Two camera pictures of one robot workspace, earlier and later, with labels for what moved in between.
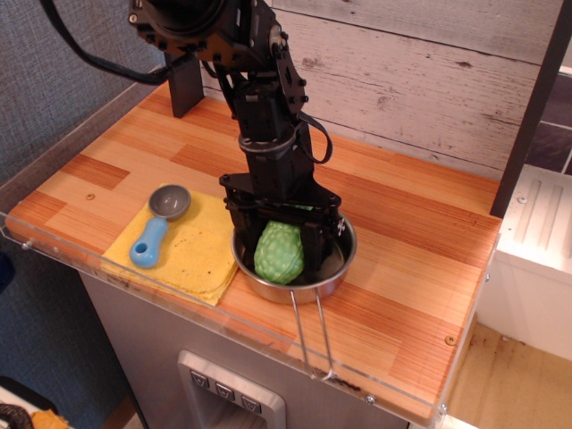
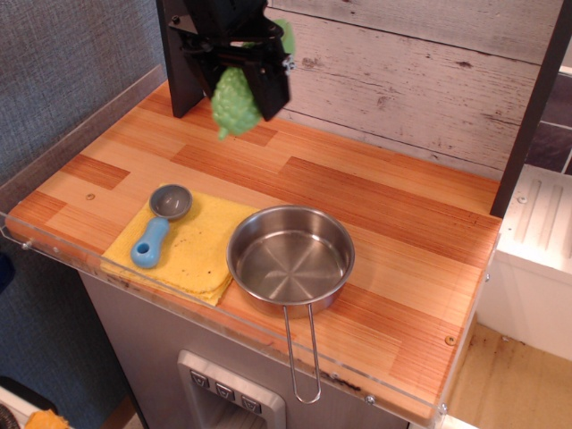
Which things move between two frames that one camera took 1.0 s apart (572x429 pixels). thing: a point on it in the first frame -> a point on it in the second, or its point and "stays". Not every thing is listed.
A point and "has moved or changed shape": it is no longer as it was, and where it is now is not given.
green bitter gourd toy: [278, 249] -> [234, 108]
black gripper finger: [317, 243] -> [270, 82]
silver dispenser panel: [216, 398] stays
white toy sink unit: [525, 296] stays
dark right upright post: [549, 69] stays
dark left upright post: [187, 84] stays
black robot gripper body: [281, 175] -> [231, 32]
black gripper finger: [248, 220] -> [209, 65]
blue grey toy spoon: [167, 202] stays
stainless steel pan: [307, 289] has moved or changed shape
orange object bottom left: [48, 419] stays
